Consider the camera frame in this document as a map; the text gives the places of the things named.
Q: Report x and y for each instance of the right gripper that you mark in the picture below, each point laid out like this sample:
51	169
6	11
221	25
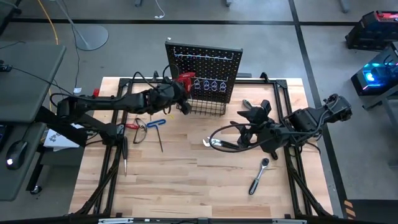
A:
258	137

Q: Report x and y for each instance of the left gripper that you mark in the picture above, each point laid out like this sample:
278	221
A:
164	96

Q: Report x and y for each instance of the black metal pegboard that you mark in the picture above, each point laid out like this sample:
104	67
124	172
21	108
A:
211	68

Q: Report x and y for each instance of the silver ratchet wrench black grip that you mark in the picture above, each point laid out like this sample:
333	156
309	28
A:
258	177

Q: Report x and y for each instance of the clear safety glasses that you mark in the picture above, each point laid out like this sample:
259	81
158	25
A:
140	130

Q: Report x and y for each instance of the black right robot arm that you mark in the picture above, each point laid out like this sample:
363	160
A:
311	119

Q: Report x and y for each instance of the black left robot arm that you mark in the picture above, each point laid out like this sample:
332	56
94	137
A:
102	102

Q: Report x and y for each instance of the red plastic block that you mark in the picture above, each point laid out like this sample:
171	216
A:
96	92

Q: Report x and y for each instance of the grey round floor stand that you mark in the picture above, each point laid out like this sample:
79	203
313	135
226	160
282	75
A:
93	37

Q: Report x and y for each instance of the white paper tag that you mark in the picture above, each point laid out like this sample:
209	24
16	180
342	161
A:
77	90

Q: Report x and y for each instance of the black computer case blue light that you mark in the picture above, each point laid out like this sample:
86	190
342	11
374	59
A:
379	77

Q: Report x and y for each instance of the white paper sheet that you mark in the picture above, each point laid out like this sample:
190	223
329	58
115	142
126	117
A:
56	138

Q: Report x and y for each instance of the black case red top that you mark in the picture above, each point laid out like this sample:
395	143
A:
370	34

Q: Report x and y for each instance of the black mat orange stripes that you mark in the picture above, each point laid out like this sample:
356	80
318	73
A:
373	214

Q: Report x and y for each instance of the large grey desk top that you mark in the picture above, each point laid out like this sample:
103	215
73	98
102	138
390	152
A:
25	87

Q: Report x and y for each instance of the black desk leg caster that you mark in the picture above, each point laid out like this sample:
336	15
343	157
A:
35	174

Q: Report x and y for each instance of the black computer mouse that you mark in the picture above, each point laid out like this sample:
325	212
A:
17	154

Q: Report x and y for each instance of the small grey desk top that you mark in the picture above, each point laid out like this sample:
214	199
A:
18	186

